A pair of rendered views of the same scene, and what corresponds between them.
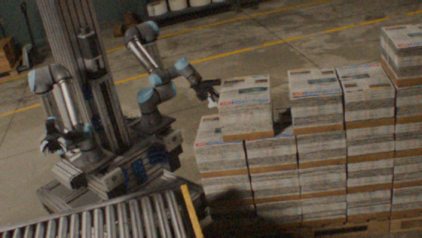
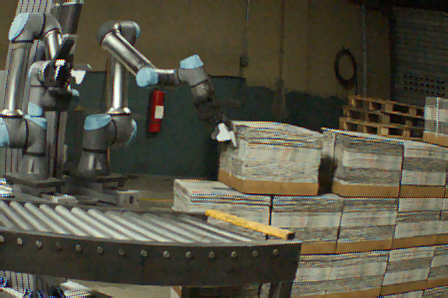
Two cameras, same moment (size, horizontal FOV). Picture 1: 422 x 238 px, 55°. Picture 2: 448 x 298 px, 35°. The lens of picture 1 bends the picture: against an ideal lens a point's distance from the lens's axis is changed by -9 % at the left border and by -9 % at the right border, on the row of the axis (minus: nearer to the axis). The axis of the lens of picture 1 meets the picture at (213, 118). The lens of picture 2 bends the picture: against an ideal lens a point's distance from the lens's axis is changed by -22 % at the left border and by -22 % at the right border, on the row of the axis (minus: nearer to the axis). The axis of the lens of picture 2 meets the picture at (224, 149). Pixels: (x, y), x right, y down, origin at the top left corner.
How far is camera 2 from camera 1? 170 cm
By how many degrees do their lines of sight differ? 33
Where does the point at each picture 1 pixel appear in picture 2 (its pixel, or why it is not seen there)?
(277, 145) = (318, 210)
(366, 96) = (425, 152)
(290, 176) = (321, 264)
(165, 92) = (124, 127)
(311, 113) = (369, 165)
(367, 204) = not seen: outside the picture
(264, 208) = not seen: outside the picture
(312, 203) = not seen: outside the picture
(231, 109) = (269, 135)
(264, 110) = (314, 148)
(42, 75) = (35, 18)
